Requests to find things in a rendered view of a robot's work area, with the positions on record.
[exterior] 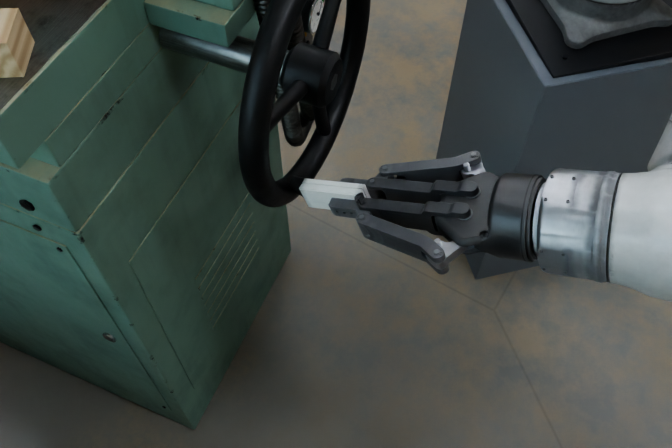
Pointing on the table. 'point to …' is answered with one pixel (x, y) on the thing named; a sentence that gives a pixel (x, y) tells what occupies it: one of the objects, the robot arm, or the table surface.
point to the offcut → (14, 43)
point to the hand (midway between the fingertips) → (336, 196)
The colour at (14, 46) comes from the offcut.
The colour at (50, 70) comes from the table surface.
